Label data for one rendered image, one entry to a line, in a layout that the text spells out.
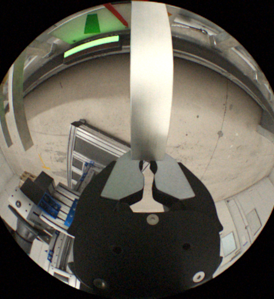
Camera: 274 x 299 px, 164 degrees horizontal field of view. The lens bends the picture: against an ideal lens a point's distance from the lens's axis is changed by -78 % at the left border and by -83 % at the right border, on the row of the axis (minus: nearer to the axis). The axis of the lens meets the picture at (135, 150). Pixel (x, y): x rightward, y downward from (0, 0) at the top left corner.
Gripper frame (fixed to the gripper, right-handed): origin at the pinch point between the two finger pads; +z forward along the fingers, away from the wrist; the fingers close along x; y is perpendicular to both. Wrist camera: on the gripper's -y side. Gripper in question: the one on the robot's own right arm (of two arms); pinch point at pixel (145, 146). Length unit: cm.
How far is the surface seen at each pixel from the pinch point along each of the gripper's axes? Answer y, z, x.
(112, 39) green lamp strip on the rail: -22.8, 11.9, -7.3
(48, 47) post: -28.0, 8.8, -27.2
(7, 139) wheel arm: -3.4, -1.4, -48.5
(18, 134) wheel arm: -4.1, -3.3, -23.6
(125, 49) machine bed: -49, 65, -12
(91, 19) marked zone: -25.8, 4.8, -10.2
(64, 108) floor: -5, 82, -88
